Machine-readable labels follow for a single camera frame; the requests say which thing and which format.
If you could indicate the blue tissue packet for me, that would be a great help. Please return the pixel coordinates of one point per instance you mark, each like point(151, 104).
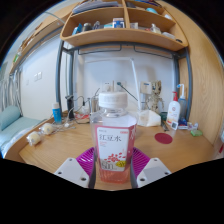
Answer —
point(183, 126)

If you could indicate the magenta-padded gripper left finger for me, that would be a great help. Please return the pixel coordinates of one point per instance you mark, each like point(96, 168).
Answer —
point(71, 170)

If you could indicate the brown tree figure toy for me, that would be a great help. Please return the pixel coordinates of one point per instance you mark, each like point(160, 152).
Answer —
point(155, 96)

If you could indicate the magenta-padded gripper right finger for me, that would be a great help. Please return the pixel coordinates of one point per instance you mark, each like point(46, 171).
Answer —
point(154, 171)

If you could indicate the clear blue spray bottle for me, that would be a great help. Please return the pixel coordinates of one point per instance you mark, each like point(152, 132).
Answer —
point(182, 103)

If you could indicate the clear drink bottle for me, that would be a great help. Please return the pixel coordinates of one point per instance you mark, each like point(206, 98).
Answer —
point(113, 140)

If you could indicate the white pump bottle, red pump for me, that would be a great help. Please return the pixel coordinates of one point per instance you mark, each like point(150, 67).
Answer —
point(173, 111)

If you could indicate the small blue tube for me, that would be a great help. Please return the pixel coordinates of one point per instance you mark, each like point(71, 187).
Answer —
point(57, 114)

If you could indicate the flat round red coaster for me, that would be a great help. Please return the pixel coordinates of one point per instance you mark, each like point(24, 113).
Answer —
point(163, 138)

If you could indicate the green packet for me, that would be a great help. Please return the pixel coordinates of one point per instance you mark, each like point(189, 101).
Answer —
point(196, 133)

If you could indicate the translucent white container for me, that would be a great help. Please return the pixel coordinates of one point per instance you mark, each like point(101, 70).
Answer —
point(149, 119)

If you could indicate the teal pillow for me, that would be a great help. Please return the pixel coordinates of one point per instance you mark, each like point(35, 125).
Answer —
point(9, 116)

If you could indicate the wooden shelf unit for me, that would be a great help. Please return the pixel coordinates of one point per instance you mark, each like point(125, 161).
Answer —
point(123, 35)

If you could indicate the grey metal frame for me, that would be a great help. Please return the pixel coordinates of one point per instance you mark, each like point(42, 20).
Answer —
point(59, 73)

